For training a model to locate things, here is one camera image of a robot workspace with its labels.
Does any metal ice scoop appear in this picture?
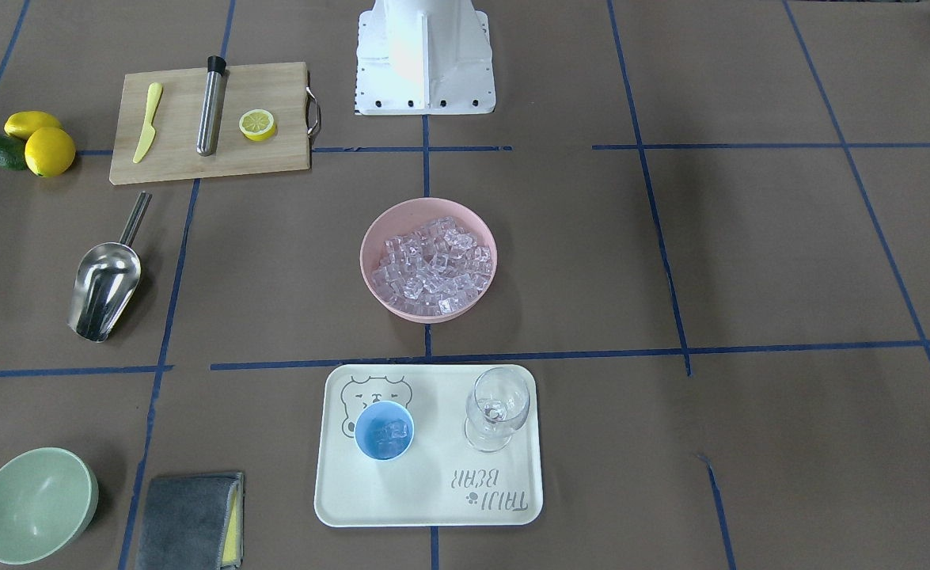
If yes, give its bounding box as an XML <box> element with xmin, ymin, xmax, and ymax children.
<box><xmin>67</xmin><ymin>192</ymin><xmax>151</xmax><ymax>343</ymax></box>

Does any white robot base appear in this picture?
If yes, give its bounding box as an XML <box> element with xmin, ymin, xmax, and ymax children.
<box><xmin>354</xmin><ymin>1</ymin><xmax>497</xmax><ymax>116</ymax></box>

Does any pink bowl of ice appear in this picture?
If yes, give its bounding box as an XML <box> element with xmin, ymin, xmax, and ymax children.
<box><xmin>359</xmin><ymin>197</ymin><xmax>498</xmax><ymax>324</ymax></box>

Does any blue plastic cup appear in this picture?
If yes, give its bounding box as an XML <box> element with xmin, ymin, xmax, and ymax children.
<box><xmin>354</xmin><ymin>401</ymin><xmax>415</xmax><ymax>462</ymax></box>

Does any clear wine glass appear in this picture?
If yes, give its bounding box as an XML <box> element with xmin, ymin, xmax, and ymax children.
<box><xmin>462</xmin><ymin>365</ymin><xmax>533</xmax><ymax>454</ymax></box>

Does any cream serving tray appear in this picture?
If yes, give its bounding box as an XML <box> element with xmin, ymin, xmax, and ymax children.
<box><xmin>315</xmin><ymin>364</ymin><xmax>544</xmax><ymax>527</ymax></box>

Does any half lemon slice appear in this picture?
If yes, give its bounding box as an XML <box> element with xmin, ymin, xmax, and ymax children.
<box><xmin>239</xmin><ymin>108</ymin><xmax>277</xmax><ymax>142</ymax></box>

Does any wooden cutting board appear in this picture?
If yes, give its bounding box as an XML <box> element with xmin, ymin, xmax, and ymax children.
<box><xmin>108</xmin><ymin>62</ymin><xmax>321</xmax><ymax>187</ymax></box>

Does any metal muddler black cap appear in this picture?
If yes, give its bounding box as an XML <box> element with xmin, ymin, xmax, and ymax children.
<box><xmin>195</xmin><ymin>55</ymin><xmax>227</xmax><ymax>158</ymax></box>

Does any grey folded cloth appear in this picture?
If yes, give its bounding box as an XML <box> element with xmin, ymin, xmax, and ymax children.
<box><xmin>135</xmin><ymin>472</ymin><xmax>246</xmax><ymax>569</ymax></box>

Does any yellow plastic knife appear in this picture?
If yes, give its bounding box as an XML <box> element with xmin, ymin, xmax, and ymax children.
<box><xmin>132</xmin><ymin>82</ymin><xmax>164</xmax><ymax>165</ymax></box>

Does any yellow lemon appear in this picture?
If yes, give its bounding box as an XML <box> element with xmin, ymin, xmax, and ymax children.
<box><xmin>25</xmin><ymin>127</ymin><xmax>77</xmax><ymax>177</ymax></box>
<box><xmin>4</xmin><ymin>109</ymin><xmax>63</xmax><ymax>141</ymax></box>

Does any green lime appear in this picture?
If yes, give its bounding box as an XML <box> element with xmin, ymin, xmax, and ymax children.
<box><xmin>0</xmin><ymin>135</ymin><xmax>28</xmax><ymax>172</ymax></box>

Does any green bowl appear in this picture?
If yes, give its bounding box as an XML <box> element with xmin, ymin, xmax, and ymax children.
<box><xmin>0</xmin><ymin>447</ymin><xmax>99</xmax><ymax>565</ymax></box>

